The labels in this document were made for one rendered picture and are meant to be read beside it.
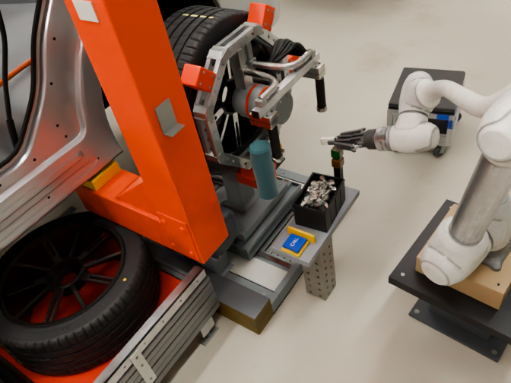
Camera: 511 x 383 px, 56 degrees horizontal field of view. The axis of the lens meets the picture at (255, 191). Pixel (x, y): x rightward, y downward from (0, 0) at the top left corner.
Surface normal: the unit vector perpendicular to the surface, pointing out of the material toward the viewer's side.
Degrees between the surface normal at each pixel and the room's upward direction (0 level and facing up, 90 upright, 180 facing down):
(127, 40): 90
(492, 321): 0
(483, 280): 4
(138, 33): 90
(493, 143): 88
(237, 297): 0
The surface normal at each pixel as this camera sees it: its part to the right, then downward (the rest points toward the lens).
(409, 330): -0.16, -0.72
